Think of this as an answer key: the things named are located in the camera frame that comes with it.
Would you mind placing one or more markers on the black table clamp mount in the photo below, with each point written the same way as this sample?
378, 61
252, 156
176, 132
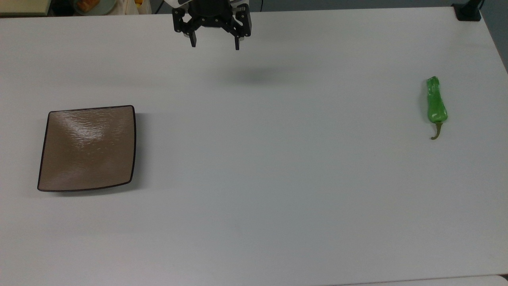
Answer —
467, 12

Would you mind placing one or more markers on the beige box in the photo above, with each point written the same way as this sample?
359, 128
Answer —
24, 6

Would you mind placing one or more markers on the green chili pepper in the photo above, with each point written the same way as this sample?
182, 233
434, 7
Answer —
435, 106

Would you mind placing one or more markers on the square brown ceramic plate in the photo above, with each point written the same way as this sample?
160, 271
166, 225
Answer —
89, 149

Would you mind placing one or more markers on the bowl with orange food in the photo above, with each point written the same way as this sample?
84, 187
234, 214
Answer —
93, 5

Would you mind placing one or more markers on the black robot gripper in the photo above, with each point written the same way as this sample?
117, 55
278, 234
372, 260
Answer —
210, 14

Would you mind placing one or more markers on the white bag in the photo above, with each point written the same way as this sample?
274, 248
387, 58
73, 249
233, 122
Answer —
129, 6

